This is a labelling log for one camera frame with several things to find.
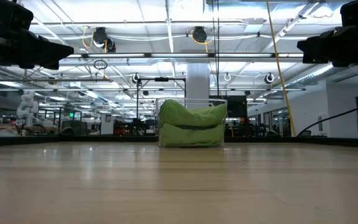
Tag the clear plastic bin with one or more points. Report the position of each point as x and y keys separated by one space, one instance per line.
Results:
x=158 y=137

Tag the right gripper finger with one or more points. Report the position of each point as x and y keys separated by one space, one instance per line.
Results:
x=315 y=48

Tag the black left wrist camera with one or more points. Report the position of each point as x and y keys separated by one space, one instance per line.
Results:
x=2 y=12

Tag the black background rig frame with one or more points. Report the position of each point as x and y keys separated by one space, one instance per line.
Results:
x=162 y=79

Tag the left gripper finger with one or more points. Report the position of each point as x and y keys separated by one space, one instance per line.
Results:
x=48 y=51

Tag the white building column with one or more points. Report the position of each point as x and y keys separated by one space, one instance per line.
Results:
x=197 y=81

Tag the black background cabinet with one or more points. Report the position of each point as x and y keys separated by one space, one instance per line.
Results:
x=236 y=107

